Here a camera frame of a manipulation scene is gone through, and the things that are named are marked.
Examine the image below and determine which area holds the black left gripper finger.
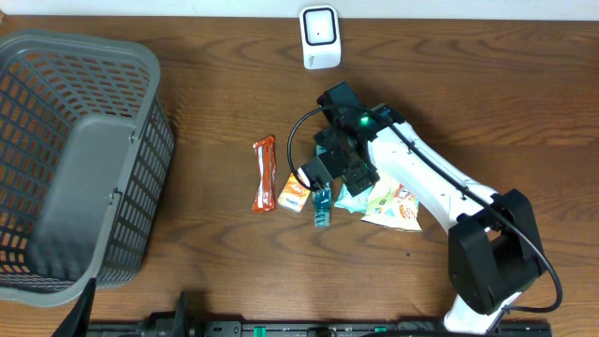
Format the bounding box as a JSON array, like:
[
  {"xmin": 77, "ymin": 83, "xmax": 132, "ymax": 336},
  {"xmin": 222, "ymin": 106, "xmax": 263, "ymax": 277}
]
[
  {"xmin": 172, "ymin": 292, "xmax": 188, "ymax": 337},
  {"xmin": 52, "ymin": 278, "xmax": 96, "ymax": 337}
]

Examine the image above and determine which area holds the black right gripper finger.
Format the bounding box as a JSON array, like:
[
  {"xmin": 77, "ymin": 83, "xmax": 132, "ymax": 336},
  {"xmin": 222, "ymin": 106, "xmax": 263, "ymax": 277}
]
[
  {"xmin": 343, "ymin": 161, "xmax": 380, "ymax": 197},
  {"xmin": 298, "ymin": 156, "xmax": 334, "ymax": 191}
]

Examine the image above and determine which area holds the green flushable wipes pack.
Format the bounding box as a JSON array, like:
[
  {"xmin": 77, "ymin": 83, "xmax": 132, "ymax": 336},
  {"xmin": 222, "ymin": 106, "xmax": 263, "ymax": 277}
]
[{"xmin": 334, "ymin": 183, "xmax": 373, "ymax": 213}]

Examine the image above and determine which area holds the teal mouthwash bottle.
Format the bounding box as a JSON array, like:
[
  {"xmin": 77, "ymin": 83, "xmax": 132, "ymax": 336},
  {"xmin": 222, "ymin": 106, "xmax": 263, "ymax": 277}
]
[{"xmin": 312, "ymin": 144, "xmax": 334, "ymax": 229}]

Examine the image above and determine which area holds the small orange box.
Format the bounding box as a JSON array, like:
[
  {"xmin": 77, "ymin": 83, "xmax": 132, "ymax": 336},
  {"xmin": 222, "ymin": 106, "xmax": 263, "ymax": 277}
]
[{"xmin": 277, "ymin": 174, "xmax": 311, "ymax": 212}]

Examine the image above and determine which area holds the red snack bar wrapper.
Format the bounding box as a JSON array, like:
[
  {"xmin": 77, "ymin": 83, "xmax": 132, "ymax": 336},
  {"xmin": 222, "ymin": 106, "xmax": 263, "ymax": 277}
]
[{"xmin": 253, "ymin": 135, "xmax": 276, "ymax": 212}]

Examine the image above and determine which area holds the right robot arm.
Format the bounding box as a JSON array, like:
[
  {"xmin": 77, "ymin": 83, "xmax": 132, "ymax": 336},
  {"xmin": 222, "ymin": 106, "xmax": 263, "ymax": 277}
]
[{"xmin": 291, "ymin": 103, "xmax": 553, "ymax": 334}]

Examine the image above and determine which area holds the white barcode scanner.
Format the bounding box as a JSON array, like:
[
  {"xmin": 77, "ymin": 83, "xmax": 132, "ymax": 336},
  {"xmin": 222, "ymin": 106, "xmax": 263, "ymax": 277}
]
[{"xmin": 299, "ymin": 5, "xmax": 342, "ymax": 70}]

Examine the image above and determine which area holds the grey plastic shopping basket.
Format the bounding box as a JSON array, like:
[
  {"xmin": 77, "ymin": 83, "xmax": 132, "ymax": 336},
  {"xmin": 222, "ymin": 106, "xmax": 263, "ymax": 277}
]
[{"xmin": 1, "ymin": 30, "xmax": 175, "ymax": 307}]

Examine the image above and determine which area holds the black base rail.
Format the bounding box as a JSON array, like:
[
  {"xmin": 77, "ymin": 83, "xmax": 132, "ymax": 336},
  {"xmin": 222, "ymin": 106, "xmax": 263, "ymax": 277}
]
[{"xmin": 86, "ymin": 319, "xmax": 554, "ymax": 337}]

